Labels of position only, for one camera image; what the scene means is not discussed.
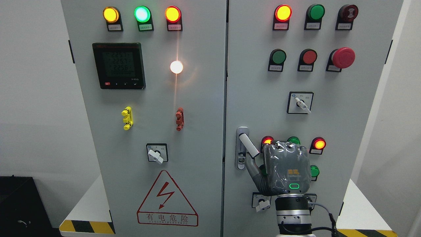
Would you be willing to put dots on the red lit indicator top right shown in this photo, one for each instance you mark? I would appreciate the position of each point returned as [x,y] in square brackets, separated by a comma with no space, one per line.
[281,18]

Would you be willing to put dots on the green indicator middle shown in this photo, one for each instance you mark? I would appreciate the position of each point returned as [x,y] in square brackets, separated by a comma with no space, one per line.
[294,140]

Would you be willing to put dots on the red push button upper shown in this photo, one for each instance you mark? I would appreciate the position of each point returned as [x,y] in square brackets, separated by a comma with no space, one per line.
[307,59]

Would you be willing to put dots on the white lit indicator lamp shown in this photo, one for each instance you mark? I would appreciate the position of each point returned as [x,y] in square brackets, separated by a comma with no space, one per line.
[176,67]

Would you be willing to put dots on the white platform with hazard stripes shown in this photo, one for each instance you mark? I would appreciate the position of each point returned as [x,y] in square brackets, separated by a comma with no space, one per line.
[91,216]

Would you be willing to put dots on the black box lower left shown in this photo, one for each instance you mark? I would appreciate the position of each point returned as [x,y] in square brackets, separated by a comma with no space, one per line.
[22,213]

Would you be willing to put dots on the red electric hazard warning sign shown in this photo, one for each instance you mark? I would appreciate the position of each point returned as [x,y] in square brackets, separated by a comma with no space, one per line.
[166,204]

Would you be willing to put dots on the black selector switch bottom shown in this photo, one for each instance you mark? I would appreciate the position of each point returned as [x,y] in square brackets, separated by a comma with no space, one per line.
[311,198]

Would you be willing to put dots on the red emergency stop button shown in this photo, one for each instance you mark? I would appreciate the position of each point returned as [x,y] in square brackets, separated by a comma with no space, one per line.
[340,58]

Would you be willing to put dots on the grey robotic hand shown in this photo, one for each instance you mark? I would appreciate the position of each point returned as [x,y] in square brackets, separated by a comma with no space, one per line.
[287,169]

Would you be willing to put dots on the green push button lower right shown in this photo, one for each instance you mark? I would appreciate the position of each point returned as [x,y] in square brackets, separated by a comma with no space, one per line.
[315,172]

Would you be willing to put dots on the red-rimmed indicator light left door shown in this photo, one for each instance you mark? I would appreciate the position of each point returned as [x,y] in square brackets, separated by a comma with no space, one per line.
[173,18]

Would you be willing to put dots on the red lit indicator middle left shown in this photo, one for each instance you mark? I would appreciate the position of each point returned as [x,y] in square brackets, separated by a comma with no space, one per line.
[266,141]

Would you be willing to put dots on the black digital power meter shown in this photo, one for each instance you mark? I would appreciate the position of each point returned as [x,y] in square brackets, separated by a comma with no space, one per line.
[119,65]

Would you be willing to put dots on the grey right cabinet door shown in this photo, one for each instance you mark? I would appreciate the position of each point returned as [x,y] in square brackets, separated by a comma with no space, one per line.
[258,99]

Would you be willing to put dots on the white selector switch bottom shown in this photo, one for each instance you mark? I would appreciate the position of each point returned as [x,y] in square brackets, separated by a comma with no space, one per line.
[260,202]

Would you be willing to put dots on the silver door handle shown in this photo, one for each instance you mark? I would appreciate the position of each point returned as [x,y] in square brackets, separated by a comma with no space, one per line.
[243,146]

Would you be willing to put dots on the grey left cabinet door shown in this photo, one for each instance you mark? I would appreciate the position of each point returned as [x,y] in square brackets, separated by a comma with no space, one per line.
[195,153]

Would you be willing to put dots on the grey cabinet door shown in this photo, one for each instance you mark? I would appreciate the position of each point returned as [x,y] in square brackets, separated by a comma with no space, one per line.
[258,99]
[195,153]

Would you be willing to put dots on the green lit indicator light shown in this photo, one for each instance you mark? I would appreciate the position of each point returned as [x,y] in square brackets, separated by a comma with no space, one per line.
[143,18]

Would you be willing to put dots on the white selector switch door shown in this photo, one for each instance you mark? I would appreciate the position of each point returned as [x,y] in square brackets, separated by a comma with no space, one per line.
[157,153]
[300,102]

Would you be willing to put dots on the yellow terminal connector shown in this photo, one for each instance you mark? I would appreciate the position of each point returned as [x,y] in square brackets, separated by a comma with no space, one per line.
[127,118]

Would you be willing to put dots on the dark red buzzer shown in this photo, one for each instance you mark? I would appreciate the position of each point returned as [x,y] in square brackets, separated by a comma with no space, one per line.
[346,16]

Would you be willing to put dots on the red terminal connector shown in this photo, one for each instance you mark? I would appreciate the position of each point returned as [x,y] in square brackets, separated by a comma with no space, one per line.
[180,120]

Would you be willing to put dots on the white selector switch right door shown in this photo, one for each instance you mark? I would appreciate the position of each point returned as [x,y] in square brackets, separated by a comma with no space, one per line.
[300,102]

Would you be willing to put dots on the green push button upper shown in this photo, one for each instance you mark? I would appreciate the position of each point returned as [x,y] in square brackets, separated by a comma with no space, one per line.
[276,60]

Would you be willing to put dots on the white selector switch left door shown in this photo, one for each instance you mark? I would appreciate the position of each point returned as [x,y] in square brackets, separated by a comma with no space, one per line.
[157,153]

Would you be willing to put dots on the yellow indicator light top left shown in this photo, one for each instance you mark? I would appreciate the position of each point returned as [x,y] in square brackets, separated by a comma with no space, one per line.
[113,19]

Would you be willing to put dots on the red lit indicator middle right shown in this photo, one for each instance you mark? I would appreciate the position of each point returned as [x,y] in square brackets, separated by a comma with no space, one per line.
[317,146]

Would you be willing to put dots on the red lit indicator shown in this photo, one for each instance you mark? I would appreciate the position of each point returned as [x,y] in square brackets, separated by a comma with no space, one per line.
[281,18]
[266,141]
[317,146]

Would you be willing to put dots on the green indicator top right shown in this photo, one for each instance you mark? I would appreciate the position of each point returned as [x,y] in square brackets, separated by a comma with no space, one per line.
[314,15]

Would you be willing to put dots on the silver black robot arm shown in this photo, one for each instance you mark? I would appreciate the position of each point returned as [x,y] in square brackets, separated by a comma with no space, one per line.
[293,216]

